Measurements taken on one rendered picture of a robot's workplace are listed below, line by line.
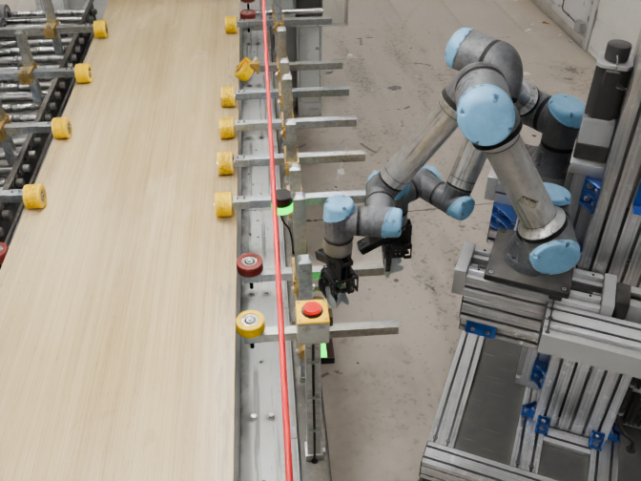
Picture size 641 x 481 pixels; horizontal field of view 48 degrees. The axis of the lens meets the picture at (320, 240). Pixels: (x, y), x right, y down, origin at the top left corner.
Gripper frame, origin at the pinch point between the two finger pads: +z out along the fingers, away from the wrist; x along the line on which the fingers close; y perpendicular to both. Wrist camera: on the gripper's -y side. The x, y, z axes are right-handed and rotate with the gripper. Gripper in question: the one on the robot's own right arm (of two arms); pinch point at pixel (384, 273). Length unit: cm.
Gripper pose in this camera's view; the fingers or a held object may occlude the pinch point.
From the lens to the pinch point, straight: 225.6
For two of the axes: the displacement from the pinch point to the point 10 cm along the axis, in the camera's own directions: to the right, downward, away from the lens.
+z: 0.2, 7.8, 6.3
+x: -0.8, -6.2, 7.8
